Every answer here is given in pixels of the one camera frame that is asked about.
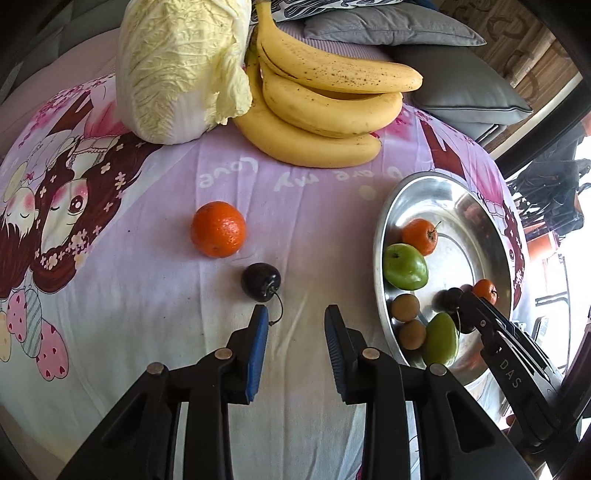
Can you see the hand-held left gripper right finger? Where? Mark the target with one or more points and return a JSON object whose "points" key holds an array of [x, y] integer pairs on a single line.
{"points": [[333, 355]]}

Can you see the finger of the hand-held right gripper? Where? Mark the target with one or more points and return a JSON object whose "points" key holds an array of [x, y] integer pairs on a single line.
{"points": [[508, 374], [531, 353]]}

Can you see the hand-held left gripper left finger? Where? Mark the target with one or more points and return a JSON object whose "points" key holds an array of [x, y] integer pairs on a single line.
{"points": [[258, 360]]}

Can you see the green apple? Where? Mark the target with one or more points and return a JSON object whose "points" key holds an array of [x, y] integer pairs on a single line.
{"points": [[406, 266], [441, 341]]}

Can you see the small orange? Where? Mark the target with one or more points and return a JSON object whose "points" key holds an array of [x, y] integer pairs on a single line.
{"points": [[485, 291]]}

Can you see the dark cherry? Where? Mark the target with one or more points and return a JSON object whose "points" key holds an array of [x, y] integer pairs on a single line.
{"points": [[448, 300], [261, 281]]}

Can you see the brown longan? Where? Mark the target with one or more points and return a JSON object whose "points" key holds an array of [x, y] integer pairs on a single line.
{"points": [[406, 308], [412, 335]]}

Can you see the medium orange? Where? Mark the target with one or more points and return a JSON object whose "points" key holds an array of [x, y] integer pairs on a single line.
{"points": [[418, 236]]}

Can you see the round metal plate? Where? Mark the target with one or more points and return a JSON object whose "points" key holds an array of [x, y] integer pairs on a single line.
{"points": [[443, 207]]}

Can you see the red object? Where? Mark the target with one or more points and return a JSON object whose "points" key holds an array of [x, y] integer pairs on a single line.
{"points": [[542, 247]]}

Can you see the large orange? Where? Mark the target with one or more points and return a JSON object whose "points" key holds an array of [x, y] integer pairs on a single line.
{"points": [[218, 228]]}

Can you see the cartoon printed blanket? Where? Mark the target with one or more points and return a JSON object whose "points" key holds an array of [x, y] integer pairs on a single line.
{"points": [[300, 207]]}

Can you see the grey pillow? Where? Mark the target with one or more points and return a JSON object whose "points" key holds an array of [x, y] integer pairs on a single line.
{"points": [[461, 83], [392, 25]]}

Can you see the napa cabbage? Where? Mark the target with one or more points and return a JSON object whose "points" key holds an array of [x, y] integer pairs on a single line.
{"points": [[175, 69]]}

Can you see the black and white patterned pillow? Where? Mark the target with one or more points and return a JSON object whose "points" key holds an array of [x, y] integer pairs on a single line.
{"points": [[314, 7]]}

